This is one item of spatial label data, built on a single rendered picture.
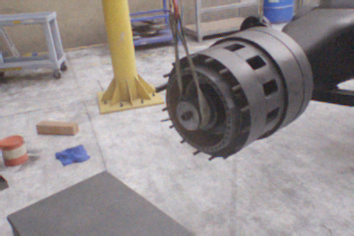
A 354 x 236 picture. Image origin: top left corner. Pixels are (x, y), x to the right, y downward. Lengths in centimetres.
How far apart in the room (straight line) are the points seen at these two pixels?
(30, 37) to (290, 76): 620
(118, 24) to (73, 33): 351
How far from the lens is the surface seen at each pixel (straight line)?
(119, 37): 416
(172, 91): 187
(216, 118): 173
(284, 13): 807
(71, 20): 756
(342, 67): 256
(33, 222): 125
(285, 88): 184
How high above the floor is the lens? 154
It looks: 23 degrees down
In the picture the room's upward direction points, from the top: 6 degrees counter-clockwise
